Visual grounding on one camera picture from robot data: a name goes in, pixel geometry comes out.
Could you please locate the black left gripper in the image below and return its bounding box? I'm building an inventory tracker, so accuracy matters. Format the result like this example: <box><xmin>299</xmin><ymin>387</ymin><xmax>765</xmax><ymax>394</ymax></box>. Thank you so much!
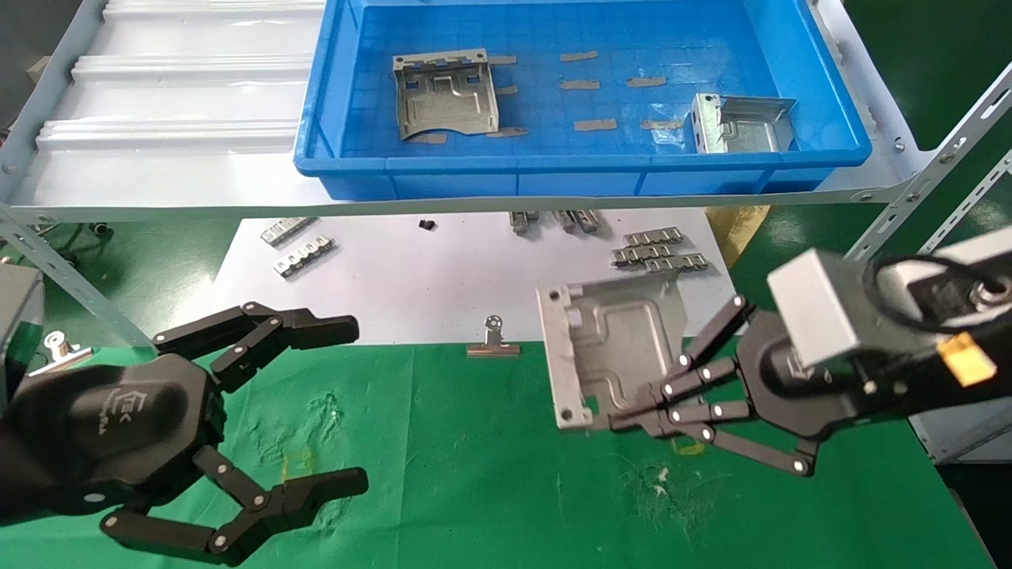
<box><xmin>0</xmin><ymin>302</ymin><xmax>369</xmax><ymax>567</ymax></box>

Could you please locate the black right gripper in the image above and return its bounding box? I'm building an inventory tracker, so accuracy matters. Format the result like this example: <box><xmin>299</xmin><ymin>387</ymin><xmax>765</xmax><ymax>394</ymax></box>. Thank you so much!
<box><xmin>607</xmin><ymin>295</ymin><xmax>906</xmax><ymax>478</ymax></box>

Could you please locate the sheet metal bracket part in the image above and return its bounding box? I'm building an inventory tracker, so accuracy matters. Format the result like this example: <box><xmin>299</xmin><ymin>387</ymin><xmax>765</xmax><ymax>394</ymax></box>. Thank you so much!
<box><xmin>536</xmin><ymin>273</ymin><xmax>690</xmax><ymax>431</ymax></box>

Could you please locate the white paper sheet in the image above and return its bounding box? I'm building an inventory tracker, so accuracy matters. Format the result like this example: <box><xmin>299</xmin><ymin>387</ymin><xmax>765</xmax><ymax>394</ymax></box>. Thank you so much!
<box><xmin>162</xmin><ymin>207</ymin><xmax>750</xmax><ymax>349</ymax></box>

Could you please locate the silver binder clip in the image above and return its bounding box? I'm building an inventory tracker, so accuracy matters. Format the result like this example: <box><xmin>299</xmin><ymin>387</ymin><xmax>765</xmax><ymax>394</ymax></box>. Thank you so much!
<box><xmin>28</xmin><ymin>330</ymin><xmax>94</xmax><ymax>376</ymax></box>
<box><xmin>466</xmin><ymin>315</ymin><xmax>523</xmax><ymax>358</ymax></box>

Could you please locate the small boxed sheet metal part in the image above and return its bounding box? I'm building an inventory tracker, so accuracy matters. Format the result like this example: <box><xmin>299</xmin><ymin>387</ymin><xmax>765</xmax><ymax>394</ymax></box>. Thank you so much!
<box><xmin>693</xmin><ymin>92</ymin><xmax>798</xmax><ymax>155</ymax></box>

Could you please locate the grey metal side stand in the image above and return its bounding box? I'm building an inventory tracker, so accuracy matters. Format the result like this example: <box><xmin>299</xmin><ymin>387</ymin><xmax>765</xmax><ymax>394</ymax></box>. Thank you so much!
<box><xmin>908</xmin><ymin>394</ymin><xmax>1012</xmax><ymax>465</ymax></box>

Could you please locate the blue plastic bin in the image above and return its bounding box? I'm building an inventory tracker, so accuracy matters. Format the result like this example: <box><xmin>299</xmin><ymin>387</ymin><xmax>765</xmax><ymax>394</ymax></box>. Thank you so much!
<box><xmin>293</xmin><ymin>0</ymin><xmax>873</xmax><ymax>201</ymax></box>

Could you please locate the slotted grey angle strut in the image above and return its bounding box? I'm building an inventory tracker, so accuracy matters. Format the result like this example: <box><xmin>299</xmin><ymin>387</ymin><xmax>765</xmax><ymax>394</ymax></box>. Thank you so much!
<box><xmin>919</xmin><ymin>149</ymin><xmax>1012</xmax><ymax>255</ymax></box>
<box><xmin>0</xmin><ymin>204</ymin><xmax>157</xmax><ymax>350</ymax></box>
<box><xmin>844</xmin><ymin>62</ymin><xmax>1012</xmax><ymax>260</ymax></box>

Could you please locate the grey metal shelf rack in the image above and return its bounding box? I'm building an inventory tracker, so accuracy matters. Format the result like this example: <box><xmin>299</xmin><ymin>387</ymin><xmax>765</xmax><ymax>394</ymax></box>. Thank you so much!
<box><xmin>0</xmin><ymin>0</ymin><xmax>938</xmax><ymax>226</ymax></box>

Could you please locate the notched sheet metal part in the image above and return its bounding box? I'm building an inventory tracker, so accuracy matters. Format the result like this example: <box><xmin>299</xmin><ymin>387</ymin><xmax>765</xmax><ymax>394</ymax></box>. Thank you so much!
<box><xmin>393</xmin><ymin>48</ymin><xmax>501</xmax><ymax>141</ymax></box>

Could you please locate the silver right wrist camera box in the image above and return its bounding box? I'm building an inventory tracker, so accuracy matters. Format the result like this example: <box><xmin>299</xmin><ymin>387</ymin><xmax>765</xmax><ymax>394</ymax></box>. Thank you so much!
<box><xmin>767</xmin><ymin>249</ymin><xmax>942</xmax><ymax>368</ymax></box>

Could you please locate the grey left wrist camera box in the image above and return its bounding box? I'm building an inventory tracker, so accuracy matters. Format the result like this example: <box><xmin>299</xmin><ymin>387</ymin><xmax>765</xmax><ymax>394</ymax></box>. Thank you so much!
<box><xmin>0</xmin><ymin>265</ymin><xmax>46</xmax><ymax>408</ymax></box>

